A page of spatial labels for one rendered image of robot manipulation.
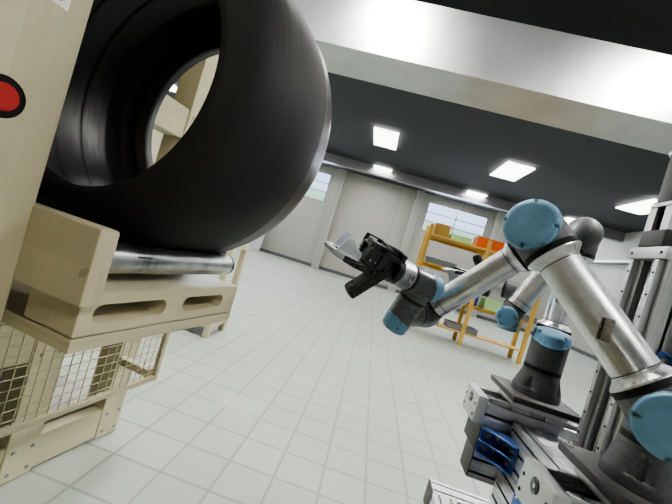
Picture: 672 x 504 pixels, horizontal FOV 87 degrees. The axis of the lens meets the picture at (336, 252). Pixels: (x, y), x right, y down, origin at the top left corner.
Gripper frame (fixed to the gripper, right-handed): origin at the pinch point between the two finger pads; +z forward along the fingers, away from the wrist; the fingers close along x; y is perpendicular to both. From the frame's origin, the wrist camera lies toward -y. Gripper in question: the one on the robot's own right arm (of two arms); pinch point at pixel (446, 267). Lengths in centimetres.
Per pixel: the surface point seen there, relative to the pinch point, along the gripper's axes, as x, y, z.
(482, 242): 496, -8, 82
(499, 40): 199, -197, 59
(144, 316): -128, 7, 8
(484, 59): 193, -178, 66
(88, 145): -120, -17, 55
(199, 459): -64, 99, 61
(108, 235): -137, -6, 3
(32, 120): -142, -18, 13
